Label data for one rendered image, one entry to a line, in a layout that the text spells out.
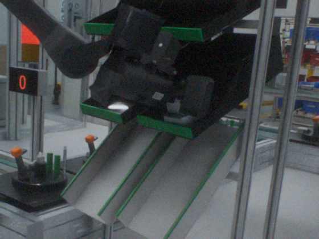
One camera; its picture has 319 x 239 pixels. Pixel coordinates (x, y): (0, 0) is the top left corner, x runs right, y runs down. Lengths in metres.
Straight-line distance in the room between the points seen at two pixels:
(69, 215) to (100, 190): 0.12
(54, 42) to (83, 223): 0.54
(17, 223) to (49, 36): 0.45
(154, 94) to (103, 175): 0.33
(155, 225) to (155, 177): 0.10
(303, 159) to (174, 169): 1.18
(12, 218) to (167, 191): 0.33
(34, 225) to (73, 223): 0.12
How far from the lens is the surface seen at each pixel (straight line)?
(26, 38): 1.36
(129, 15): 0.69
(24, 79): 1.36
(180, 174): 0.93
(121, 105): 0.95
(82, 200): 1.00
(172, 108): 0.82
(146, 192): 0.93
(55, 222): 1.05
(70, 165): 1.38
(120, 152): 1.03
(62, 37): 0.69
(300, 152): 2.07
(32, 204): 1.07
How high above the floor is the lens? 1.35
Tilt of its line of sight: 13 degrees down
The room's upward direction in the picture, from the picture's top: 4 degrees clockwise
